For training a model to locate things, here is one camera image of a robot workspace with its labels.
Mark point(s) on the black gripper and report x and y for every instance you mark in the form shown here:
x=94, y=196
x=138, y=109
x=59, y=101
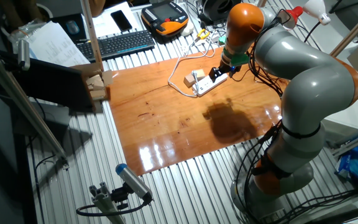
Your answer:
x=228, y=68

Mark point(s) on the printed white paper stack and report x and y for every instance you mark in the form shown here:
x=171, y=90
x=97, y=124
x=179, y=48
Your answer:
x=53, y=45

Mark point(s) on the small wooden block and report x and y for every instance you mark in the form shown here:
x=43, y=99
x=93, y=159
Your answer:
x=92, y=79
x=99, y=85
x=97, y=94

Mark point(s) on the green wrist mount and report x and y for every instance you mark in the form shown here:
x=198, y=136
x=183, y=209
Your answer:
x=239, y=59

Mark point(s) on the wooden frame post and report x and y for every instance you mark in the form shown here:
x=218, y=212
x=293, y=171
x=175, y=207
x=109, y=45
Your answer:
x=92, y=34

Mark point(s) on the grey computer mouse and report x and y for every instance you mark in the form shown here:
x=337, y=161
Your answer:
x=72, y=27

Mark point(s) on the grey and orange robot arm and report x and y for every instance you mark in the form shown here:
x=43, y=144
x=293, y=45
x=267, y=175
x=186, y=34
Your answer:
x=306, y=84

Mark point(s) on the white desk lamp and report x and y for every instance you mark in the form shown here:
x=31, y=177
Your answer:
x=315, y=7

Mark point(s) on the black computer keyboard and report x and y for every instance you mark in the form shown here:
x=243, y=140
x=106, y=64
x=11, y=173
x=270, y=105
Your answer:
x=120, y=43

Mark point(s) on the black flat monitor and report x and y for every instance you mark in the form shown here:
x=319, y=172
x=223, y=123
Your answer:
x=48, y=82

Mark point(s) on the black mouse pad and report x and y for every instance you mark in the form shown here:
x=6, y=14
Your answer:
x=57, y=25

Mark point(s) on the white rounded mouse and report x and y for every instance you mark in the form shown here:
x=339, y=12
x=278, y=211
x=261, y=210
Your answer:
x=187, y=29

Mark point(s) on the red desk lamp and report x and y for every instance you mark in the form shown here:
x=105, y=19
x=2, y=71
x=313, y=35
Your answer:
x=295, y=12

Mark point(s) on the black smartphone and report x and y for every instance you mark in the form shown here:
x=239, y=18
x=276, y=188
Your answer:
x=121, y=20

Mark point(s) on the silver camera on bar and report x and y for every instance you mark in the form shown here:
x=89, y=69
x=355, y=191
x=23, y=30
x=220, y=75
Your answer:
x=23, y=54

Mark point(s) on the black metal bar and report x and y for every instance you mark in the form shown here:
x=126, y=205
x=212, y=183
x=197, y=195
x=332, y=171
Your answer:
x=346, y=218

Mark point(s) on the glossy orange wooden board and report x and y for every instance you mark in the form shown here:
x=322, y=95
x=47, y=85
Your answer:
x=154, y=124

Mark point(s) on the black round device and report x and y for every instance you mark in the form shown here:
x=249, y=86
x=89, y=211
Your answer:
x=219, y=11

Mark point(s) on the white paper sheet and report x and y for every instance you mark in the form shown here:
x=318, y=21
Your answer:
x=104, y=21

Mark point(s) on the wooden cube block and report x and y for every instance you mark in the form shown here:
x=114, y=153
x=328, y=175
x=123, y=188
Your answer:
x=189, y=81
x=200, y=74

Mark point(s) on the silver camera with blue cap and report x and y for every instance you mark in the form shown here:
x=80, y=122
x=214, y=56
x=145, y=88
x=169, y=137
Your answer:
x=134, y=182

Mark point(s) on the short aluminium profile stub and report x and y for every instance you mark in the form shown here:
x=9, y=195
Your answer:
x=104, y=202

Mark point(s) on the orange and grey teach pendant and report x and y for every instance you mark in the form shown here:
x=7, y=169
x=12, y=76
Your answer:
x=166, y=15

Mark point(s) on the aluminium frame bar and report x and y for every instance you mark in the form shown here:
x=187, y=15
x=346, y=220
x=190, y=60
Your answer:
x=353, y=31
x=20, y=105
x=262, y=3
x=357, y=141

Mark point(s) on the white power strip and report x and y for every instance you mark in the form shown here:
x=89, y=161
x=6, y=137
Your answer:
x=208, y=85

